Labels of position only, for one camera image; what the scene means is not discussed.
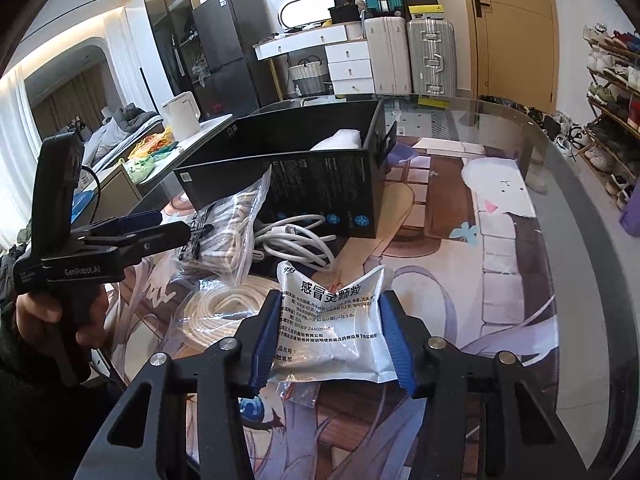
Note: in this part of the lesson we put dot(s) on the black glass cabinet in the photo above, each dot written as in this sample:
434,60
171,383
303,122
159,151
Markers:
181,52

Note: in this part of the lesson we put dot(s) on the shoe rack with shoes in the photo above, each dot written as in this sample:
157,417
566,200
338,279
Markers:
609,144

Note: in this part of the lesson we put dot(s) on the wooden yellow door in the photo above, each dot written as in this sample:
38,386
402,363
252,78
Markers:
515,50

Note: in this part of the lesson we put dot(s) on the silver suitcase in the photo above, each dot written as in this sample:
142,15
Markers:
433,57

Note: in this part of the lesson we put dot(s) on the white drawer desk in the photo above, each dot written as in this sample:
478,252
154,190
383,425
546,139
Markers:
345,50

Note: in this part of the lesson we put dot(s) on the adidas bag white laces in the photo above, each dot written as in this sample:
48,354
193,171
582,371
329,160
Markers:
222,234

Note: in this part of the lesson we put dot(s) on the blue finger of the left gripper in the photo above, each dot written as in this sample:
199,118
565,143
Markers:
130,222
155,239

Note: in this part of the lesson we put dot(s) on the white foam wrap piece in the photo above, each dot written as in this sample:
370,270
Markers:
343,139

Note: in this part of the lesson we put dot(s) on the white printed medicine pouch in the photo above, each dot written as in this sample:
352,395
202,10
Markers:
327,335

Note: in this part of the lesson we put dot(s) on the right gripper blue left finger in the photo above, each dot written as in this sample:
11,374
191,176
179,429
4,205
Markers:
234,368

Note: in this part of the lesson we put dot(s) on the white woven basket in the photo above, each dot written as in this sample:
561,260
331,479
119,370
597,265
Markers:
310,77

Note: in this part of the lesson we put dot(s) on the black cardboard box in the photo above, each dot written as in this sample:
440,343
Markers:
344,186

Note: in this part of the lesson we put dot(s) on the black refrigerator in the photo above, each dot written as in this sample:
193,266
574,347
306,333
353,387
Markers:
228,31

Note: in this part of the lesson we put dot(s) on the white electric kettle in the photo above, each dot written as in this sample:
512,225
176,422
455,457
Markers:
183,115

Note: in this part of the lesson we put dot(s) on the bed with clothes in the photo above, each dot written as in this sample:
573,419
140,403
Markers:
125,124

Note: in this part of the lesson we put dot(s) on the grey side cabinet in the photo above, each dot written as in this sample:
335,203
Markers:
120,196

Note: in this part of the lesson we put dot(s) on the purple bag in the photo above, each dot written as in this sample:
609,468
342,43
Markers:
630,216

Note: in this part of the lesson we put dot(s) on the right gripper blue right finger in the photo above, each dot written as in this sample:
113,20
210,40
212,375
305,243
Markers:
431,369

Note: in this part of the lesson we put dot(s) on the white suitcase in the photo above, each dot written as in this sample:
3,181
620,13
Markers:
389,55

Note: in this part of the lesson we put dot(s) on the person's left hand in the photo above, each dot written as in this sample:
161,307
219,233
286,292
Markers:
35,313

